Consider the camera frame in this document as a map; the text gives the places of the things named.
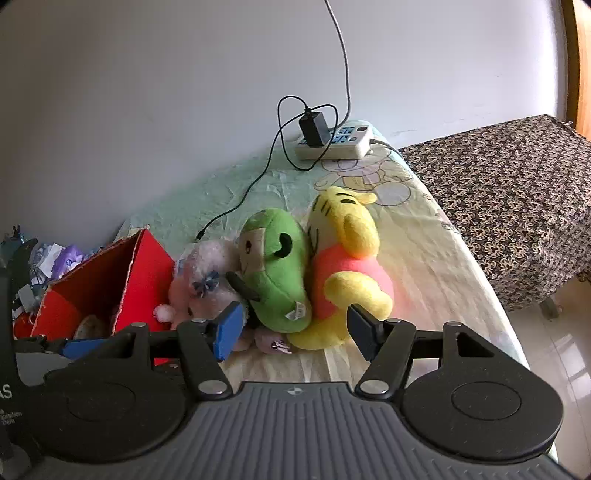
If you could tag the wooden door frame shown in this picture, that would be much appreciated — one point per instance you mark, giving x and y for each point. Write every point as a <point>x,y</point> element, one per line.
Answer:
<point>579,69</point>

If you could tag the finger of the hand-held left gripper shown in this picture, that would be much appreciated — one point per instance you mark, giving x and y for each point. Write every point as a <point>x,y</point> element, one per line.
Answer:
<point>83,348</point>

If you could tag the black charger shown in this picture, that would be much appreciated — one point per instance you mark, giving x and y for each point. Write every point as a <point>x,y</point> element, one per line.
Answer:
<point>314,129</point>

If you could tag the purple tissue pack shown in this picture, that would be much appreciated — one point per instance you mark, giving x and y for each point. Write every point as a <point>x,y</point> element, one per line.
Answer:
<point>69,258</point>

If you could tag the green plush toy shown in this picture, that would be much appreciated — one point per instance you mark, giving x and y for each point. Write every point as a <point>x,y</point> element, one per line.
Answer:
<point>272,258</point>

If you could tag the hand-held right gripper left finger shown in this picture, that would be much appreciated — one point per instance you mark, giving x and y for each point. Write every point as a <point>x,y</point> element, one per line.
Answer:
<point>228,330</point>

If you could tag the mauve plush toy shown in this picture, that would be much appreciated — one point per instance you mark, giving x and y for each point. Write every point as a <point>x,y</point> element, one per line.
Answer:
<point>268,341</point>

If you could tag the white power strip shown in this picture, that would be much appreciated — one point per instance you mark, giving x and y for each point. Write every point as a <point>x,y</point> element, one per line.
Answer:
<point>351,145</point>

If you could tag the white plush rabbit blue bow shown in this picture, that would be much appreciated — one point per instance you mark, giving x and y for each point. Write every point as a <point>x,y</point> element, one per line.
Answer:
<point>198,267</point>

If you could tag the red object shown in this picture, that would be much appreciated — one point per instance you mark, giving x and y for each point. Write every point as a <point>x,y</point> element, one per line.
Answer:
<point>23,328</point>

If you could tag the red cardboard box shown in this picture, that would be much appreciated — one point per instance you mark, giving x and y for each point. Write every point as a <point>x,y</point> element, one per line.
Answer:
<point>92,281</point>

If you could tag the grey metal leg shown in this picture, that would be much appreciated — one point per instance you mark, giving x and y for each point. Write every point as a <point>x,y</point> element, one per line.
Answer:
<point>549,307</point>

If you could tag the blue holder with clips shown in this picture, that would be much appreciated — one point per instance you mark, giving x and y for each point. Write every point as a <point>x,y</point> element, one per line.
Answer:
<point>9,242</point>

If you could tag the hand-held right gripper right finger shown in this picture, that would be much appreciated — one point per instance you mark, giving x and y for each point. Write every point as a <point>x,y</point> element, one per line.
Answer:
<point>362,332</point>

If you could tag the dark green bag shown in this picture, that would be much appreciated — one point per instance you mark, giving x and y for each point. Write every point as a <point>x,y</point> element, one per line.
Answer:
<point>21,263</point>

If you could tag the beige plush toy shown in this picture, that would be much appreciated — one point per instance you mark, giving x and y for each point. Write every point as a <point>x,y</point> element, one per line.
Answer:
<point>90,327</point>

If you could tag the yellow tiger plush toy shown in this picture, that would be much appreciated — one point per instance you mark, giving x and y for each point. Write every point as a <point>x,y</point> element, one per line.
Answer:
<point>351,230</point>

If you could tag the white blue printed packet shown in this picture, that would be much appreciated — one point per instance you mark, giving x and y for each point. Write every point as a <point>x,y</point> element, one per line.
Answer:
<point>44,261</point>

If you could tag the blue patterned pack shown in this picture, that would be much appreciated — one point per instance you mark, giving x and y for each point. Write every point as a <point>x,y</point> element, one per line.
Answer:
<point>94,253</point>

